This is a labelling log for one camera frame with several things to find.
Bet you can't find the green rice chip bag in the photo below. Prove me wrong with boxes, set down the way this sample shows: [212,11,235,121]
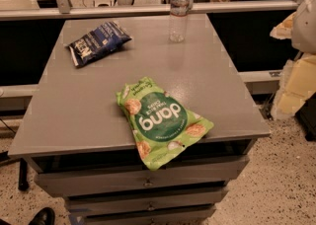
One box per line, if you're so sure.
[117,77,214,171]

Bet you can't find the black shoe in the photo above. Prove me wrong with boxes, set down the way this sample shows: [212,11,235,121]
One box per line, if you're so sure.
[29,207,55,225]

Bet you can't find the grey drawer cabinet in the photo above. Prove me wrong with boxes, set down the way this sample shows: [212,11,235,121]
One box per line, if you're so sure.
[9,14,269,225]

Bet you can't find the blue chip bag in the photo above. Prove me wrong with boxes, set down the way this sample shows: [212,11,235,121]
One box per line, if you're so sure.
[68,21,131,67]

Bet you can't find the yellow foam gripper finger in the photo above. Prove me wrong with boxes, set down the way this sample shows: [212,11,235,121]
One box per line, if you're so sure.
[271,53,316,120]
[270,13,295,39]

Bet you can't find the metal railing frame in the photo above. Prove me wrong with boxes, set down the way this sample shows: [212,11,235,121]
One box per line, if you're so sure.
[0,0,316,97]

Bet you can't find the black stand leg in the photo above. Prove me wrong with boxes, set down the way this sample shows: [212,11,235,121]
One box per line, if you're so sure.
[18,159,29,191]

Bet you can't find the clear plastic water bottle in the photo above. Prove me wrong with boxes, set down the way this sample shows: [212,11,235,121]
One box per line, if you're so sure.
[169,0,190,42]

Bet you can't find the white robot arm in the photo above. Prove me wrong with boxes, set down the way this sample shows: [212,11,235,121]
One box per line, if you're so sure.
[270,0,316,119]

